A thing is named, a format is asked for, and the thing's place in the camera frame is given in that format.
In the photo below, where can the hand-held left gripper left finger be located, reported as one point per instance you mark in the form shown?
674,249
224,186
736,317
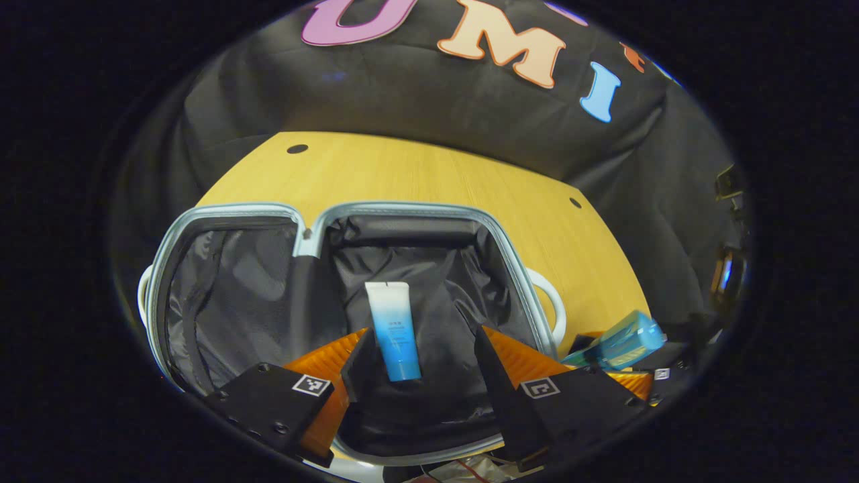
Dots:
362,369

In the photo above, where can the white red crumpled object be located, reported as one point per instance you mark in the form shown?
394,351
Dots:
470,469

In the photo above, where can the white blue gradient tube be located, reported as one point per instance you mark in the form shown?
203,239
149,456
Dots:
392,329

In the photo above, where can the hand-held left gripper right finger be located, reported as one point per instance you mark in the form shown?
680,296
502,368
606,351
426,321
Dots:
500,389

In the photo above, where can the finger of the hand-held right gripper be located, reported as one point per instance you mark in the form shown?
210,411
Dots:
582,349
664,386

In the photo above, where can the black backdrop cloth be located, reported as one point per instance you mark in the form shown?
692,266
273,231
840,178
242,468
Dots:
429,94

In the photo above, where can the light blue suitcase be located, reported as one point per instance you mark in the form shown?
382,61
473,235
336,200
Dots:
443,315

